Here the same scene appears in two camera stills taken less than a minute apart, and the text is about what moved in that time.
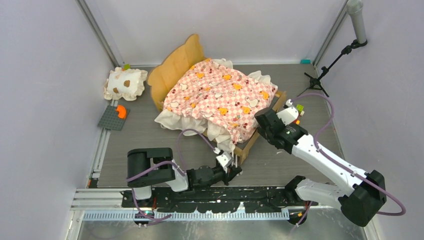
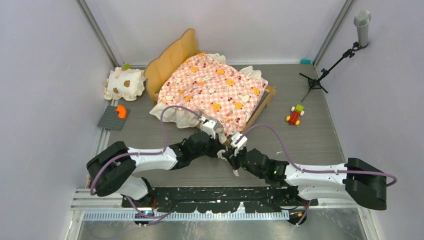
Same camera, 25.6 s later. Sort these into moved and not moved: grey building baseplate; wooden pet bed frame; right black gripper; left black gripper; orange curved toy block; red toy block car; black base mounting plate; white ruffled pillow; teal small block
Moved: wooden pet bed frame; right black gripper; left black gripper
Not moved: orange curved toy block; black base mounting plate; white ruffled pillow; red toy block car; teal small block; grey building baseplate
